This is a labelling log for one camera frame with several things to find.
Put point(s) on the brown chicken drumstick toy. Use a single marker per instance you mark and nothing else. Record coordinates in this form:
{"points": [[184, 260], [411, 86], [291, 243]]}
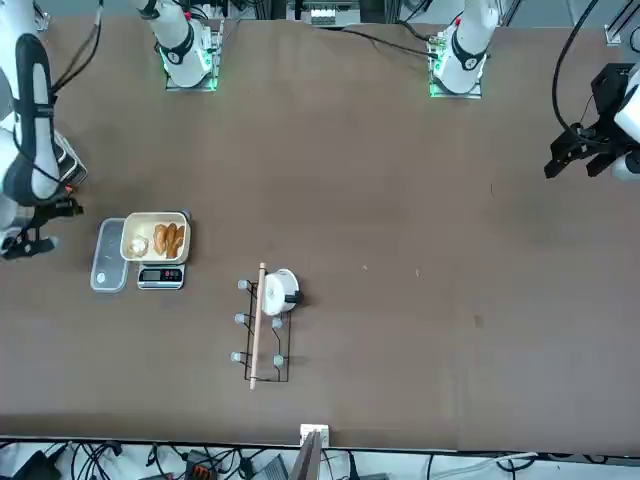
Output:
{"points": [[176, 240]]}

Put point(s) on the cream plastic weighing tray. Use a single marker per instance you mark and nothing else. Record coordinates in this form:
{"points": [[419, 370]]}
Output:
{"points": [[132, 225]]}

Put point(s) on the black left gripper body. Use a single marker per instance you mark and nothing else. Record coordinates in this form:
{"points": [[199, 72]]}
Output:
{"points": [[602, 107]]}

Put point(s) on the red and black plug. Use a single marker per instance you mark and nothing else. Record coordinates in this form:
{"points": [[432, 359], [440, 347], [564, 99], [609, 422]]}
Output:
{"points": [[200, 465]]}

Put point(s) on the clear plastic container lid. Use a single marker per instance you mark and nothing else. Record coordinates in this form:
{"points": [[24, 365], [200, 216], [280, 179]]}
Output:
{"points": [[107, 265]]}

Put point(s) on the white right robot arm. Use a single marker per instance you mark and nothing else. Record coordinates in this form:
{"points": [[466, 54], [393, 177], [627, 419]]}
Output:
{"points": [[177, 55]]}

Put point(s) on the white post bracket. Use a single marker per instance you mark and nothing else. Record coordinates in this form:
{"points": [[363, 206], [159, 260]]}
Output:
{"points": [[315, 430]]}

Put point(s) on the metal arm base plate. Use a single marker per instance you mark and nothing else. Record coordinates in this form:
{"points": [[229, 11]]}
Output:
{"points": [[175, 88], [475, 94]]}

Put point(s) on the beige garlic bulb toy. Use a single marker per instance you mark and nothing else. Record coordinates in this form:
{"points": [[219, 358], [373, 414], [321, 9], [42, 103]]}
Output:
{"points": [[138, 246]]}

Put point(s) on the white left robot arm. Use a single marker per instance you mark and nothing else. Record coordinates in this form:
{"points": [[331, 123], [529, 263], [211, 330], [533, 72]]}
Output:
{"points": [[465, 55]]}

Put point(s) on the tan bread toy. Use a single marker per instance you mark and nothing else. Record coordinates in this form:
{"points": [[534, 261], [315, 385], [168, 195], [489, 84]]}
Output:
{"points": [[161, 237]]}

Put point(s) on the white smiley mug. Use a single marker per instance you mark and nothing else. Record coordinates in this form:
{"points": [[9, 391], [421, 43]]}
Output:
{"points": [[275, 292]]}

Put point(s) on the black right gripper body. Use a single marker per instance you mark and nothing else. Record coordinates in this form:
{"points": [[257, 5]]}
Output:
{"points": [[34, 210]]}

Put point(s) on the black digital kitchen scale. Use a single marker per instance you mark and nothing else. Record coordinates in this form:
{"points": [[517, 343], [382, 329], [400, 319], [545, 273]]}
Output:
{"points": [[160, 275]]}

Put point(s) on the aluminium camera post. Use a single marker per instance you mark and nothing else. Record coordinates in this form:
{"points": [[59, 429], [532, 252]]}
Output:
{"points": [[307, 460]]}

